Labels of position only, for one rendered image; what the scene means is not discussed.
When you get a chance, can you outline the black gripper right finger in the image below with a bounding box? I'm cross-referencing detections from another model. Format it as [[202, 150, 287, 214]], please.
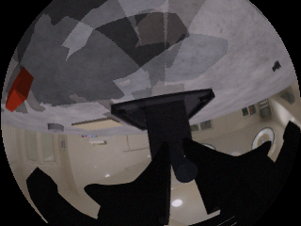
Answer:
[[182, 138, 271, 215]]

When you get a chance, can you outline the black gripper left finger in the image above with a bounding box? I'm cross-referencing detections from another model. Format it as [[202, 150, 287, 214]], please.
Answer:
[[84, 140, 172, 225]]

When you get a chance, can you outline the grey flat disc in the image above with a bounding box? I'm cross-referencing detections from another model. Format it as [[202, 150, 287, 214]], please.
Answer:
[[48, 123, 64, 133]]

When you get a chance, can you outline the grey metal shaft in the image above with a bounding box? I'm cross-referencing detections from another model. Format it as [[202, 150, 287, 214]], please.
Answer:
[[169, 150, 198, 184]]

